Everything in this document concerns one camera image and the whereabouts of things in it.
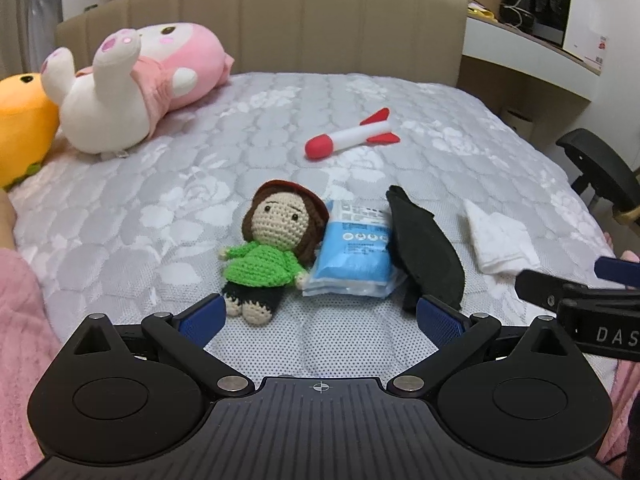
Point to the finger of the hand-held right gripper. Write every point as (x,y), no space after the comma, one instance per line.
(540,285)
(617,270)

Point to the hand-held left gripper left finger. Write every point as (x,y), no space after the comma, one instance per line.
(202,318)

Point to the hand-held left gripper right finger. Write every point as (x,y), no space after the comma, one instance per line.
(442,323)

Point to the white knitted cloth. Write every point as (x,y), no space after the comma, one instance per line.
(500,242)

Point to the black cloth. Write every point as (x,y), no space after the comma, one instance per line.
(425,250)

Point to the crochet doll green sweater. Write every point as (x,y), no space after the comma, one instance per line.
(260,265)

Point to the blue wet wipe packet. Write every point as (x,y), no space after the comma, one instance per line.
(350,266)

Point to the pink fleece clothing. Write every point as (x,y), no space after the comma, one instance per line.
(625,405)
(22,340)

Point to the black office chair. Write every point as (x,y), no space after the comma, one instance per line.
(600,160)

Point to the red and white foam rocket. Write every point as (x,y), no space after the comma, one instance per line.
(350,137)

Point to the white desk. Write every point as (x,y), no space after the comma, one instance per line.
(525,55)

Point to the white cardboard box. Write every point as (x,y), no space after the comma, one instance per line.
(590,30)

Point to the pink white plush bunny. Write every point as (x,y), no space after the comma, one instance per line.
(165,75)

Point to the orange plush toy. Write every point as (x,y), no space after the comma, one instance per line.
(25,125)

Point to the black monitor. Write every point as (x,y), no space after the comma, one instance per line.
(550,7)

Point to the beige padded headboard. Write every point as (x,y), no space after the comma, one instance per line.
(300,20)

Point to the white curtain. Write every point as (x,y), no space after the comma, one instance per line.
(20,15)

